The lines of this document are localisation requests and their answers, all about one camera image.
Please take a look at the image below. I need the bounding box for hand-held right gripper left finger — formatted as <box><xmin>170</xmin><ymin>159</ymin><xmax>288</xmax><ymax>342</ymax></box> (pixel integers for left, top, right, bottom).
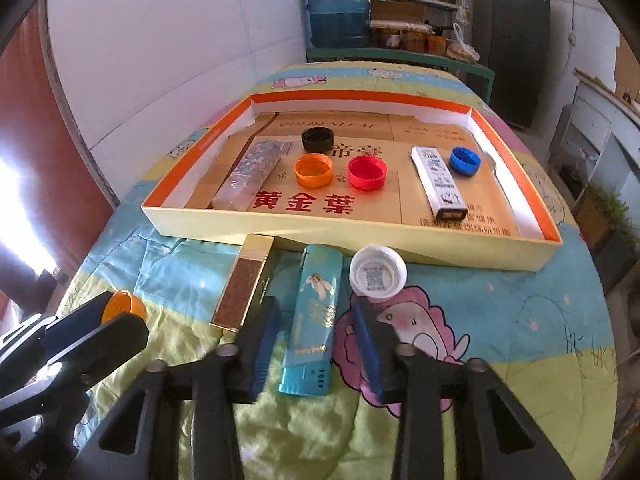
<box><xmin>75</xmin><ymin>296</ymin><xmax>283</xmax><ymax>480</ymax></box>

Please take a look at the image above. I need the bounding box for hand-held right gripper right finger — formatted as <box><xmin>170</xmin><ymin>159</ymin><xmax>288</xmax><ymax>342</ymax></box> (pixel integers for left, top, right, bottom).
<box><xmin>352</xmin><ymin>296</ymin><xmax>576</xmax><ymax>480</ymax></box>

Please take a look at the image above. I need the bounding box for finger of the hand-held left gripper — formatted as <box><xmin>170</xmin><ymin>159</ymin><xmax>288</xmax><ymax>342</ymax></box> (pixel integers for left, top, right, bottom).
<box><xmin>44</xmin><ymin>292</ymin><xmax>119</xmax><ymax>362</ymax></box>
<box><xmin>49</xmin><ymin>316</ymin><xmax>151</xmax><ymax>393</ymax></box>

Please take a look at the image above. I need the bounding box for orange bottle cap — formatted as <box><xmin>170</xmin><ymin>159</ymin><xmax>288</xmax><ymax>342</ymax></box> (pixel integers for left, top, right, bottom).
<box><xmin>294</xmin><ymin>154</ymin><xmax>334</xmax><ymax>186</ymax></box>
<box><xmin>101</xmin><ymin>291</ymin><xmax>148</xmax><ymax>328</ymax></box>

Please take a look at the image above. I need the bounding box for teal slim box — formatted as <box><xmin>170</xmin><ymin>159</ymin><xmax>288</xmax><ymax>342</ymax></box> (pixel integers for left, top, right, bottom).
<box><xmin>277</xmin><ymin>244</ymin><xmax>345</xmax><ymax>396</ymax></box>

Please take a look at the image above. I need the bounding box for shallow yellow cardboard tray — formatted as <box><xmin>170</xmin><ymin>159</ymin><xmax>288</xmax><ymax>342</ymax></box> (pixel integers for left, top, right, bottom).
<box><xmin>141</xmin><ymin>91</ymin><xmax>563</xmax><ymax>273</ymax></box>

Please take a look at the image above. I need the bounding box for white patterned slim box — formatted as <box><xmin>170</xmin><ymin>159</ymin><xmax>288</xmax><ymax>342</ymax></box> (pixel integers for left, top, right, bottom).
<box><xmin>410</xmin><ymin>146</ymin><xmax>469</xmax><ymax>223</ymax></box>

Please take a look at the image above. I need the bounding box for blue bottle cap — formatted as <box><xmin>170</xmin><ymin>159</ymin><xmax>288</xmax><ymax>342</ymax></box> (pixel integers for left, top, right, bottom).
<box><xmin>449</xmin><ymin>147</ymin><xmax>482</xmax><ymax>176</ymax></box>

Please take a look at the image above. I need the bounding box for black bottle cap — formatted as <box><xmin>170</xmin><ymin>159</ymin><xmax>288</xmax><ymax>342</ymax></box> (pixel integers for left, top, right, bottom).
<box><xmin>302</xmin><ymin>128</ymin><xmax>336</xmax><ymax>153</ymax></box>

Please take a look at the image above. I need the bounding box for gold brown slim box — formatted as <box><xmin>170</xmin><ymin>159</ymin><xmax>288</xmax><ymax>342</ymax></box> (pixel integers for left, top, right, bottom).
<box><xmin>209</xmin><ymin>234</ymin><xmax>277</xmax><ymax>333</ymax></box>

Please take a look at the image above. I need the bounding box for white bottle cap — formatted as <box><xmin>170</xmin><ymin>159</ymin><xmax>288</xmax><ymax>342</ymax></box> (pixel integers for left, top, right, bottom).
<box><xmin>349</xmin><ymin>246</ymin><xmax>408</xmax><ymax>302</ymax></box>

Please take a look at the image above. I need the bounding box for colourful cartoon printed blanket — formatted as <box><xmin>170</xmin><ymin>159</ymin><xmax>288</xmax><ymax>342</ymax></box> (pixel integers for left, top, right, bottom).
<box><xmin>55</xmin><ymin>62</ymin><xmax>621</xmax><ymax>480</ymax></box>

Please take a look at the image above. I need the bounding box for silver glitter box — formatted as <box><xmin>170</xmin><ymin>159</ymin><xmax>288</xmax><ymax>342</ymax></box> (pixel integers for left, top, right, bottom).
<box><xmin>211</xmin><ymin>140</ymin><xmax>295</xmax><ymax>211</ymax></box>

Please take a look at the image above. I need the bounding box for red bottle cap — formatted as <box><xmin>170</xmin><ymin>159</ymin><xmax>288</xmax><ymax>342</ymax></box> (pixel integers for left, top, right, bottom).
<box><xmin>347</xmin><ymin>156</ymin><xmax>389</xmax><ymax>191</ymax></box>

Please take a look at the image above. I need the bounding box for reddish wooden door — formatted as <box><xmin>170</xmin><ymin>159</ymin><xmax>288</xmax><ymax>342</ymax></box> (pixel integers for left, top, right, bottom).
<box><xmin>0</xmin><ymin>5</ymin><xmax>121</xmax><ymax>311</ymax></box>

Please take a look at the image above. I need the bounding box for box of green plants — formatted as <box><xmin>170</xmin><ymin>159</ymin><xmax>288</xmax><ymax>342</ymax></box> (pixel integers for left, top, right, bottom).
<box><xmin>575</xmin><ymin>180</ymin><xmax>636</xmax><ymax>291</ymax></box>

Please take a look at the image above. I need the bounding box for grey kitchen counter cabinet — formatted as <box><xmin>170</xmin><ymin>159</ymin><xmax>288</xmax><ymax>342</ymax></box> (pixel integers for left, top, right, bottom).
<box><xmin>552</xmin><ymin>70</ymin><xmax>640</xmax><ymax>201</ymax></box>

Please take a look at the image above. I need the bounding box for plastic bag with food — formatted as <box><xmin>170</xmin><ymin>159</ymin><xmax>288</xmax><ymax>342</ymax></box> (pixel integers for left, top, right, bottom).
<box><xmin>446</xmin><ymin>22</ymin><xmax>481</xmax><ymax>63</ymax></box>

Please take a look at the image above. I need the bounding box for dark refrigerator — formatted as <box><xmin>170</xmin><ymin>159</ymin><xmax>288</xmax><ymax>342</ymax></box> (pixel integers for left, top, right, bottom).
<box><xmin>472</xmin><ymin>0</ymin><xmax>552</xmax><ymax>131</ymax></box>

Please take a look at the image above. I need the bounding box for blue water jug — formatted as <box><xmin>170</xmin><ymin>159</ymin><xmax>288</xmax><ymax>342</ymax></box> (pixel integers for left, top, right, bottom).
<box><xmin>304</xmin><ymin>0</ymin><xmax>372</xmax><ymax>50</ymax></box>

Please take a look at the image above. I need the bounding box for green metal shelf rack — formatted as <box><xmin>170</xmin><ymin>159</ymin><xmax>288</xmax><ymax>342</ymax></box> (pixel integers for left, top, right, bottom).
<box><xmin>367</xmin><ymin>0</ymin><xmax>466</xmax><ymax>53</ymax></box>

